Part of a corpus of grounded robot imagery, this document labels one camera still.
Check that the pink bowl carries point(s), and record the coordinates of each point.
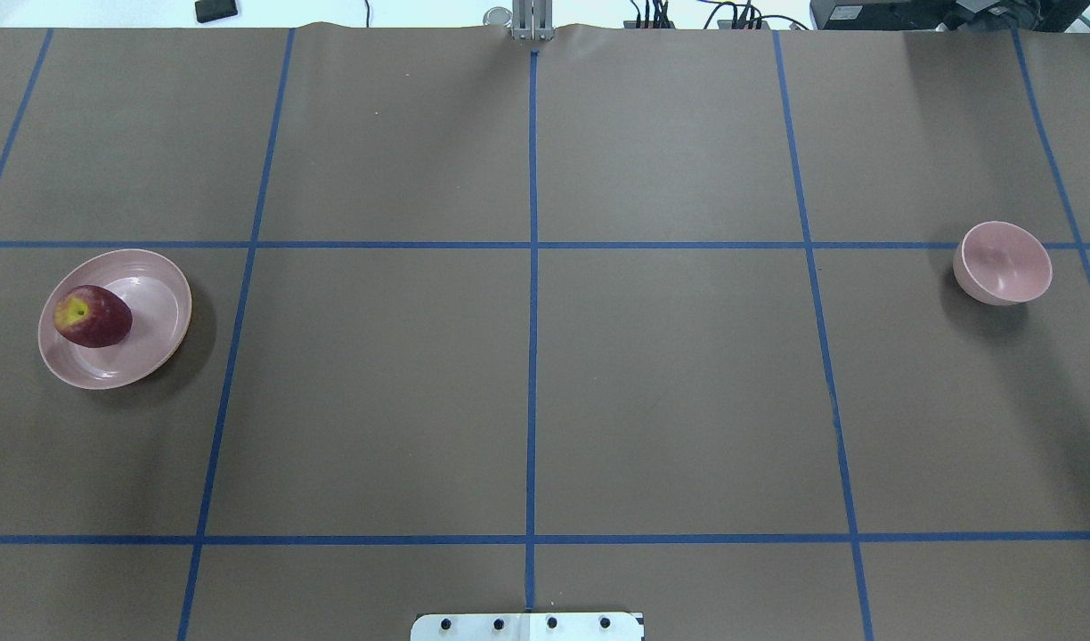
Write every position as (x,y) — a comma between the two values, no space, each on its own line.
(1001,264)

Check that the red apple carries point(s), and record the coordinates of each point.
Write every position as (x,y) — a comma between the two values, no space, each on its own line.
(93,317)

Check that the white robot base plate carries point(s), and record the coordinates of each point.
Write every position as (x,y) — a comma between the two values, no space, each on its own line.
(529,626)

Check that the aluminium frame post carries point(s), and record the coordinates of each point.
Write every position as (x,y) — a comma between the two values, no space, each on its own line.
(532,20)

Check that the pink plate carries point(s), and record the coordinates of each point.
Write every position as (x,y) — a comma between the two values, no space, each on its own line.
(160,300)

